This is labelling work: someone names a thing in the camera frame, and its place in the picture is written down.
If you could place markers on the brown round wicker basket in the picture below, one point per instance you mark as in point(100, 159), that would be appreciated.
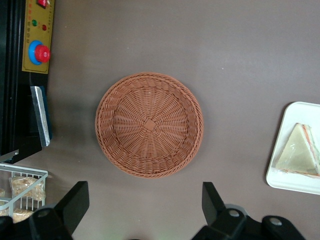
point(150, 125)

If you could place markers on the black machine with yellow panel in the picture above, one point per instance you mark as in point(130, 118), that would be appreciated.
point(15, 75)

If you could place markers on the clear bagged snack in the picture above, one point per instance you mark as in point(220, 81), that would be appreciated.
point(27, 187)
point(20, 216)

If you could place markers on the red emergency stop button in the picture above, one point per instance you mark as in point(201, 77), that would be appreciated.
point(41, 53)

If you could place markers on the triangular sandwich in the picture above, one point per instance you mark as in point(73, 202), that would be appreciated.
point(297, 152)

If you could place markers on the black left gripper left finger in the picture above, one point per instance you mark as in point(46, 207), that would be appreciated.
point(67, 212)

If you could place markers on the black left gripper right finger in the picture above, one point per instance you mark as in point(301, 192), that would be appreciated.
point(215, 212)

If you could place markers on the beige plastic tray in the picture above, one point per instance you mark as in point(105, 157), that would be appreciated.
point(280, 180)

